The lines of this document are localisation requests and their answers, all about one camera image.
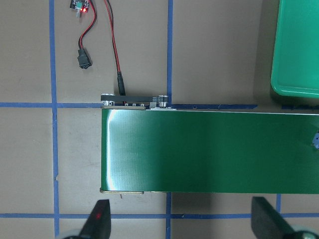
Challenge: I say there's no black power connector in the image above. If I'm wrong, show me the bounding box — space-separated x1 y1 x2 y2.
77 48 92 69

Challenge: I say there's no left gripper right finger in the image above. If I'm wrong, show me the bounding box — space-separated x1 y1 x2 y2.
251 197 298 239

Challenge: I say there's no green conveyor belt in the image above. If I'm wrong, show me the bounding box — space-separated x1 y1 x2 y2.
100 94 319 194

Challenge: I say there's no red black power cable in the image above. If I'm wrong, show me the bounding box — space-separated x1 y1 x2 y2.
77 0 127 97

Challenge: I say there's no motor speed controller board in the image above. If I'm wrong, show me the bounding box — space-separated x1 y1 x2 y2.
69 0 90 18

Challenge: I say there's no green tray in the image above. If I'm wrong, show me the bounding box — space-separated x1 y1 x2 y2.
271 0 319 99

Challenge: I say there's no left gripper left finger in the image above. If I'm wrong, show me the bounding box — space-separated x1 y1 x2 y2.
78 199 111 239

